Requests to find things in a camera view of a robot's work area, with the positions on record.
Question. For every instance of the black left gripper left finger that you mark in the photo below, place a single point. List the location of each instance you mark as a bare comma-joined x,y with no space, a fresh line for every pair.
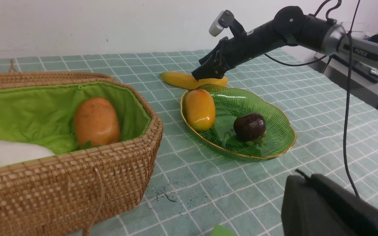
305,213

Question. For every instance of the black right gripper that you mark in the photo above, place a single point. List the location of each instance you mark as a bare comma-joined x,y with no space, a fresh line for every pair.
230,53

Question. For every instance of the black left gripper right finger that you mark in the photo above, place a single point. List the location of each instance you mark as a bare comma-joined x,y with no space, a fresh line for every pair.
358,215

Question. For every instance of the yellow banana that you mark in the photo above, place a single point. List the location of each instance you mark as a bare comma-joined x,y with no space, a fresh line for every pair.
187,81

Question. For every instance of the orange yellow mango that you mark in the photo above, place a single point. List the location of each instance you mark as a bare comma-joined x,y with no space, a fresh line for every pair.
200,110

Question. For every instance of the dark purple mangosteen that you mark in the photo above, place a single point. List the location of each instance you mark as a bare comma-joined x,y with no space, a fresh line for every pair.
250,128

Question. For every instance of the orange brown potato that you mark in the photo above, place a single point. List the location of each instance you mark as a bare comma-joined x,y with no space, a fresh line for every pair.
96,122

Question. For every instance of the white radish with leaves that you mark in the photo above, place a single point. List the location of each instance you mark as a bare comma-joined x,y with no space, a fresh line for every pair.
17,152

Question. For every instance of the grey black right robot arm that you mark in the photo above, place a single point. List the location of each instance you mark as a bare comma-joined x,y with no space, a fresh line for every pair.
290,27

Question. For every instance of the green glass leaf plate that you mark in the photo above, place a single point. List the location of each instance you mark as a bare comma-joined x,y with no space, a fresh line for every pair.
232,103

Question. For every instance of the teal checkered tablecloth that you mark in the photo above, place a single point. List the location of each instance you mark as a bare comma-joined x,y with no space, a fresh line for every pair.
193,188

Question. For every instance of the green fabric basket lining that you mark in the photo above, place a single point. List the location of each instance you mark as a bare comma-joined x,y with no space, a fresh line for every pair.
43,115

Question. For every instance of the woven rattan basket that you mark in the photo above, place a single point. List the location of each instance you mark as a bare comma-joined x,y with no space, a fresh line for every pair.
61,194

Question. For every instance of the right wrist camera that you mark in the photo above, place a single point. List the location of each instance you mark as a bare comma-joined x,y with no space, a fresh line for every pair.
226,19

